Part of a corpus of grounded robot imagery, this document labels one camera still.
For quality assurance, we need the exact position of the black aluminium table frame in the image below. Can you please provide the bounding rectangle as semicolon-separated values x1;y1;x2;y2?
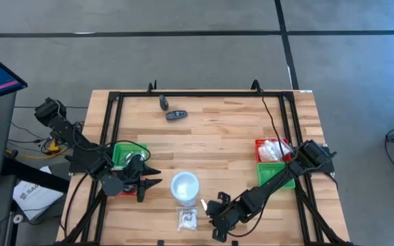
58;79;355;246

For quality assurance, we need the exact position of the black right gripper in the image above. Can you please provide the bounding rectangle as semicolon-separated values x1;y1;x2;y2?
206;191;243;243

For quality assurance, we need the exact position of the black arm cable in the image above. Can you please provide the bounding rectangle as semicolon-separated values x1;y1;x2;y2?
72;121;152;161
229;87;291;237

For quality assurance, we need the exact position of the green plastic basket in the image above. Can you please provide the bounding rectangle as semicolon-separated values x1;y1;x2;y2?
257;161;296;189
111;142;149;169

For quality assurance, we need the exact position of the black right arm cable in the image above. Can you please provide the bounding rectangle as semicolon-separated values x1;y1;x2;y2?
229;87;291;237

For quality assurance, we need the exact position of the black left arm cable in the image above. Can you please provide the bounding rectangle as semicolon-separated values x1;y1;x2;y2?
72;121;152;161

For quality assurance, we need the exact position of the white vanity pack bag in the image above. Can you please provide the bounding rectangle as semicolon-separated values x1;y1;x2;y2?
272;139;292;159
176;206;198;232
267;146;285;163
259;139;276;162

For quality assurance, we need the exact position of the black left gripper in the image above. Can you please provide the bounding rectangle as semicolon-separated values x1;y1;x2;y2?
124;154;163;203

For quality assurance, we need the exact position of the white paper booklet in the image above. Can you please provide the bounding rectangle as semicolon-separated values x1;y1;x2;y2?
12;166;64;221

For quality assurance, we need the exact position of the yellow power cable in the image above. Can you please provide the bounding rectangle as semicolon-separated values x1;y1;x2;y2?
5;137;68;161

